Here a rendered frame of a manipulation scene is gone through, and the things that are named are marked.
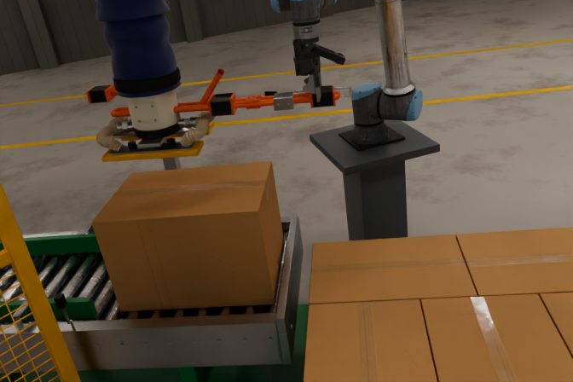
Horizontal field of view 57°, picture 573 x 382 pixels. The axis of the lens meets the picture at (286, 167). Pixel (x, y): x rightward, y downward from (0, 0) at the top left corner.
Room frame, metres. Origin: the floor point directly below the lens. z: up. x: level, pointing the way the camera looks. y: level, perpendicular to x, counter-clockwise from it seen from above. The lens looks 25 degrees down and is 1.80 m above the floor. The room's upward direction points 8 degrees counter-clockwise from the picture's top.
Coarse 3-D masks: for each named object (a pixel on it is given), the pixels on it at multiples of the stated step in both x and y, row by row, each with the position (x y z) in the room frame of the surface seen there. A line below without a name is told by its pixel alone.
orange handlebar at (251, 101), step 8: (248, 96) 1.78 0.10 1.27; (256, 96) 1.76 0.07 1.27; (264, 96) 1.77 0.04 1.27; (272, 96) 1.76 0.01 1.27; (296, 96) 1.75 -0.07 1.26; (304, 96) 1.71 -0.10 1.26; (336, 96) 1.70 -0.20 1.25; (184, 104) 1.80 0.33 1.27; (192, 104) 1.79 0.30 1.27; (208, 104) 1.75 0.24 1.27; (240, 104) 1.73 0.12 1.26; (248, 104) 1.73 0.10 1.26; (256, 104) 1.72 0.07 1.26; (264, 104) 1.72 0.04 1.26; (272, 104) 1.72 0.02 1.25; (112, 112) 1.80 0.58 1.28; (120, 112) 1.79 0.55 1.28; (128, 112) 1.78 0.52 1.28; (176, 112) 1.76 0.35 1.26; (184, 112) 1.76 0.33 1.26
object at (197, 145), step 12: (132, 144) 1.70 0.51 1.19; (168, 144) 1.69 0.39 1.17; (180, 144) 1.70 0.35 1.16; (192, 144) 1.69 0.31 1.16; (108, 156) 1.68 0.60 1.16; (120, 156) 1.67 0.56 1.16; (132, 156) 1.67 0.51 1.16; (144, 156) 1.66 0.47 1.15; (156, 156) 1.66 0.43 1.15; (168, 156) 1.65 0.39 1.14; (180, 156) 1.65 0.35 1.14
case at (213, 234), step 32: (128, 192) 1.83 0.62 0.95; (160, 192) 1.79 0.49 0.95; (192, 192) 1.75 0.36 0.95; (224, 192) 1.71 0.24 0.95; (256, 192) 1.68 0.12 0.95; (96, 224) 1.62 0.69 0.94; (128, 224) 1.61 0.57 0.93; (160, 224) 1.59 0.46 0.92; (192, 224) 1.57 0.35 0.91; (224, 224) 1.56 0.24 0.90; (256, 224) 1.54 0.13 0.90; (128, 256) 1.61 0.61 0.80; (160, 256) 1.59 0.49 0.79; (192, 256) 1.58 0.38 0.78; (224, 256) 1.56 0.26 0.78; (256, 256) 1.54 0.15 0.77; (128, 288) 1.62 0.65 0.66; (160, 288) 1.60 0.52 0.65; (192, 288) 1.58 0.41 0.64; (224, 288) 1.56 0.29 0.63; (256, 288) 1.55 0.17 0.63
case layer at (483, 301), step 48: (384, 240) 1.86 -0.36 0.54; (432, 240) 1.80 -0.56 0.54; (480, 240) 1.76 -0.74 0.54; (528, 240) 1.71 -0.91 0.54; (336, 288) 1.59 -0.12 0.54; (384, 288) 1.55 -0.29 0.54; (432, 288) 1.51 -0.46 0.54; (480, 288) 1.47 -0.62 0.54; (528, 288) 1.44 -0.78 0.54; (336, 336) 1.34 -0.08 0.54; (384, 336) 1.31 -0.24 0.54; (432, 336) 1.28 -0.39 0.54; (480, 336) 1.25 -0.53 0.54; (528, 336) 1.22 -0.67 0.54
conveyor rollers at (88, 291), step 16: (32, 256) 2.19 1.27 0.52; (48, 256) 2.16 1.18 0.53; (64, 256) 2.13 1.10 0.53; (80, 256) 2.10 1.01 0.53; (96, 256) 2.08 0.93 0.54; (0, 272) 2.07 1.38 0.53; (48, 272) 1.99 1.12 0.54; (64, 272) 1.97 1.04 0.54; (80, 272) 1.94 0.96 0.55; (96, 272) 1.92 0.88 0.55; (0, 288) 1.93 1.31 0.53; (16, 288) 1.90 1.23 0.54; (48, 288) 1.85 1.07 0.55; (64, 288) 1.84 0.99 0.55; (96, 288) 1.84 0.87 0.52; (112, 288) 1.80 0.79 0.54; (96, 304) 1.69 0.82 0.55; (272, 304) 1.54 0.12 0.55; (64, 320) 1.63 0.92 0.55; (96, 320) 1.63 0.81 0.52
